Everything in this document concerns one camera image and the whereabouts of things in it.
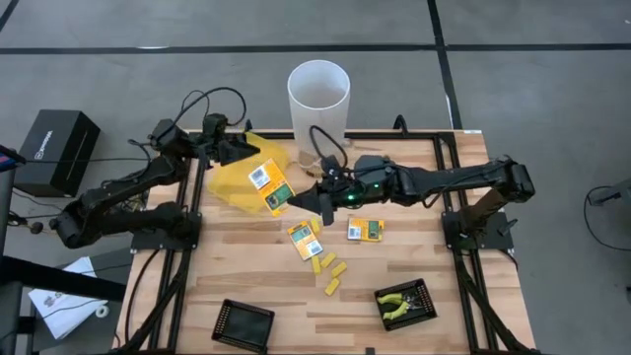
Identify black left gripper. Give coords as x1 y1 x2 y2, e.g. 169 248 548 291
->
196 113 261 167

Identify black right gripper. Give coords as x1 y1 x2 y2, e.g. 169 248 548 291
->
288 172 361 227

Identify yellow translucent plastic bin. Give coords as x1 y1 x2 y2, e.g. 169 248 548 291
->
206 131 293 216

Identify yellow green crayon box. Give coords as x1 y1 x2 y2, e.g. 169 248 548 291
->
346 217 386 244
247 158 297 219
286 220 325 262

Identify green handled pliers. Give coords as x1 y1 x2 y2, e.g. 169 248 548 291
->
376 291 421 321

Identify white shade wooden lamp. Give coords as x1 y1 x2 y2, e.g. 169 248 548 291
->
286 59 352 179

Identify black perforated plastic tray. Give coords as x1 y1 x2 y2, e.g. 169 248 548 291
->
211 298 276 354
373 277 439 332

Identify black cardboard box white logo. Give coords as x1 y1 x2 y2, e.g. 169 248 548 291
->
13 108 102 199

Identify black furniture bar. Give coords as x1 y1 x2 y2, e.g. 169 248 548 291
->
0 254 127 303

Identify black device red blue screen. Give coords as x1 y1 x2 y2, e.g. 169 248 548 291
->
0 144 27 174

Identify white paper sheet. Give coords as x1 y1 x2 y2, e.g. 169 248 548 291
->
28 255 108 341

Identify grey floor device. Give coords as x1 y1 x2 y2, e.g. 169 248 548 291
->
587 176 631 207

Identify white lamp cord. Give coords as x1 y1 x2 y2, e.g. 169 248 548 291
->
289 156 321 172

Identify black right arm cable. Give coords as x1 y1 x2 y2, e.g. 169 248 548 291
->
309 124 350 172

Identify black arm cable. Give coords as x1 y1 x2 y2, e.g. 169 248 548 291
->
179 87 247 130
309 124 350 172

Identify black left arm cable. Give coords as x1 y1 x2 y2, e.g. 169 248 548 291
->
179 87 247 130

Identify black aluminium table frame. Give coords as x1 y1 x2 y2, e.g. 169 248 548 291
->
110 113 543 355

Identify black looped floor cable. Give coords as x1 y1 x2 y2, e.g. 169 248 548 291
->
583 184 631 252

